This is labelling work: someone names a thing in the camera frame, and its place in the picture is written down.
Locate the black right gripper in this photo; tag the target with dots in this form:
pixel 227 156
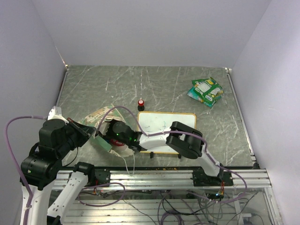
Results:
pixel 107 134

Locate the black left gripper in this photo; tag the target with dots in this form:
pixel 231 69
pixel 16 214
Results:
pixel 85 132

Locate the green printed paper bag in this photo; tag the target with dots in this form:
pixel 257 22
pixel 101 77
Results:
pixel 93 119

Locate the teal snack packet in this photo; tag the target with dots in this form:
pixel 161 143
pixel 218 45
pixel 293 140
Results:
pixel 194 96

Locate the green box snack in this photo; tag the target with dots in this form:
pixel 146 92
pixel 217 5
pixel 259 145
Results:
pixel 205 86

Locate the yellow green snack packet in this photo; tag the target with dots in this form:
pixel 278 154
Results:
pixel 211 97

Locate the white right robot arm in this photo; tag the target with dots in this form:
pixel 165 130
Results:
pixel 185 140

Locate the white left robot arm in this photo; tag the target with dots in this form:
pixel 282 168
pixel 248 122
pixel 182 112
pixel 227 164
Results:
pixel 57 137

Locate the red snack packet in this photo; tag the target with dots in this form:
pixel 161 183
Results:
pixel 116 142

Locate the yellow-framed small whiteboard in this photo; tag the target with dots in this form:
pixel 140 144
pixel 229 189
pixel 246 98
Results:
pixel 153 122

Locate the aluminium rail frame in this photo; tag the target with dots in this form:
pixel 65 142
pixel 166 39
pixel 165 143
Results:
pixel 172 196

